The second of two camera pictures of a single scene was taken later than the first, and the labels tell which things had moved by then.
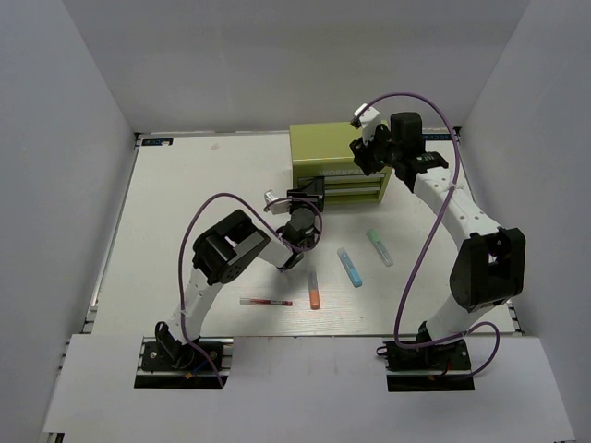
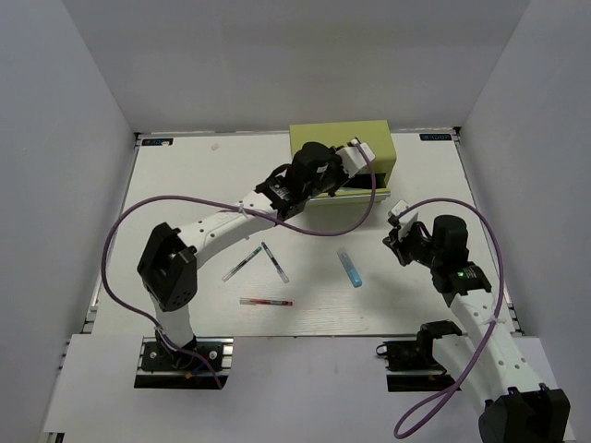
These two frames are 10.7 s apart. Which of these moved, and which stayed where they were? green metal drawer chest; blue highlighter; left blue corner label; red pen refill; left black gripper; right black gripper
Moved: left black gripper; right black gripper
Stayed: left blue corner label; blue highlighter; red pen refill; green metal drawer chest
